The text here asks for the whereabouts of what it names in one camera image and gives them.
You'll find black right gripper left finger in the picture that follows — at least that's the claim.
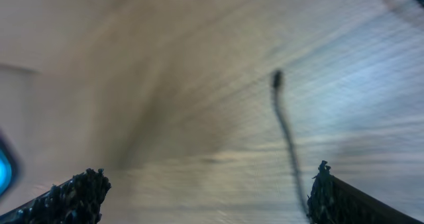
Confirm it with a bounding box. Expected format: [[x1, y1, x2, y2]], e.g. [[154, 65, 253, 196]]
[[1, 168, 111, 224]]

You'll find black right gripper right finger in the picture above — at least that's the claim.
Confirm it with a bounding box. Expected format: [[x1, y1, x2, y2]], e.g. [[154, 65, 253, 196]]
[[307, 160, 423, 224]]

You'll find Samsung Galaxy smartphone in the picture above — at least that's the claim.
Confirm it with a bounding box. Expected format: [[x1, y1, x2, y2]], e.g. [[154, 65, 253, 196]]
[[1, 131, 22, 198]]

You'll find black charging cable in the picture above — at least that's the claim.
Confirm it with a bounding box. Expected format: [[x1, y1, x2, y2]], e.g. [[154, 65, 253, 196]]
[[270, 0, 424, 218]]

